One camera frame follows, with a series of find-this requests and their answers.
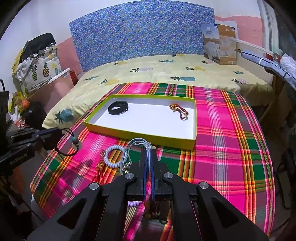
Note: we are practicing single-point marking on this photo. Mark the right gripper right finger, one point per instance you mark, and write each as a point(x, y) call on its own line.
point(160, 190)

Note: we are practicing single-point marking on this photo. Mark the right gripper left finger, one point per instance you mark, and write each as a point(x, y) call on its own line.
point(137, 190)

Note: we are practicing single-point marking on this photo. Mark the pink bedside cabinet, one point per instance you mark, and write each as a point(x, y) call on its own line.
point(52, 92)

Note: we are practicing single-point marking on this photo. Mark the yellow-green shallow box tray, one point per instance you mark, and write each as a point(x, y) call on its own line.
point(169, 121)

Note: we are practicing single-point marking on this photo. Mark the white pineapple tote bag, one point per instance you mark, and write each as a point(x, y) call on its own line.
point(37, 70)

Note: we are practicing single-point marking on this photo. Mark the black fitness band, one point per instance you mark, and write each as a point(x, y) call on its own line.
point(118, 107)

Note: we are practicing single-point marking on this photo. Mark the yellow pineapple bed sheet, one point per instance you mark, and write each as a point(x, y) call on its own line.
point(148, 73)

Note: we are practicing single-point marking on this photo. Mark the black bag on top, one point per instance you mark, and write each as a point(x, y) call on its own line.
point(38, 43)

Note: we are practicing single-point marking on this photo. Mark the blue patterned headboard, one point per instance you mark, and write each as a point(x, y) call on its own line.
point(139, 28)

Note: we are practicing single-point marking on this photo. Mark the bedding set package box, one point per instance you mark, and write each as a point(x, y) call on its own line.
point(219, 43)

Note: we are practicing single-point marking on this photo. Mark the grey striped ironing board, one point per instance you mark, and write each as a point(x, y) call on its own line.
point(269, 65)

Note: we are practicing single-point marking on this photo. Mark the white crumpled clothes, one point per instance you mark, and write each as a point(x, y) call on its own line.
point(288, 64)

